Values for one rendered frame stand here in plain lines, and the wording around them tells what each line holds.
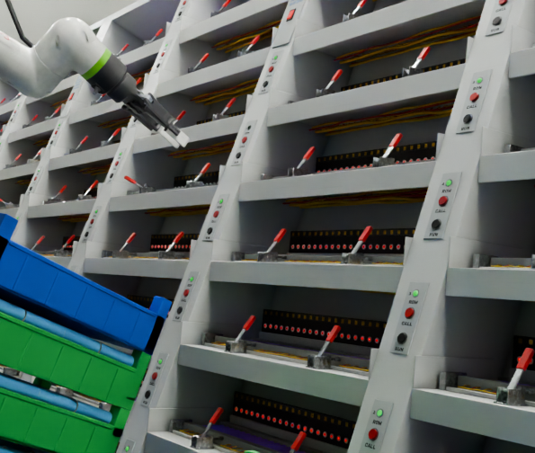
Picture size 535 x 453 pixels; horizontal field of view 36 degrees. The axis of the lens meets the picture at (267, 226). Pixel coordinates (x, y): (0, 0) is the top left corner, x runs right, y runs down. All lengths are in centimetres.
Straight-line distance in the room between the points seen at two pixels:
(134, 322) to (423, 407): 45
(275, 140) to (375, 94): 38
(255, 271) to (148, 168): 95
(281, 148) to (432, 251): 73
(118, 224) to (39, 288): 152
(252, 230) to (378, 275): 57
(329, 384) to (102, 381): 46
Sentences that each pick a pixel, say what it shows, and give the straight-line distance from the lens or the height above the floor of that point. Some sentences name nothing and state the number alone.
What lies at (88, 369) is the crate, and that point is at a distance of 109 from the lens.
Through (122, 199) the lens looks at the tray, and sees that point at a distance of 244.
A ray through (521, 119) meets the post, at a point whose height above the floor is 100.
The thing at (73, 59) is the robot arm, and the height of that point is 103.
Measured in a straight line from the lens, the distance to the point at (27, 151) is 393.
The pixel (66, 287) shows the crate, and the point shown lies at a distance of 104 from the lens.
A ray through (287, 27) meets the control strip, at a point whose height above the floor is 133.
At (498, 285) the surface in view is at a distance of 126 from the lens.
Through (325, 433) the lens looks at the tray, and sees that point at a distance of 164.
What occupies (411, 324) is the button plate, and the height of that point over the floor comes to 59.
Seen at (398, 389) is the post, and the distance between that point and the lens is 130.
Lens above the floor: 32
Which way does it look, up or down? 15 degrees up
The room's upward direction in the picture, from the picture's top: 20 degrees clockwise
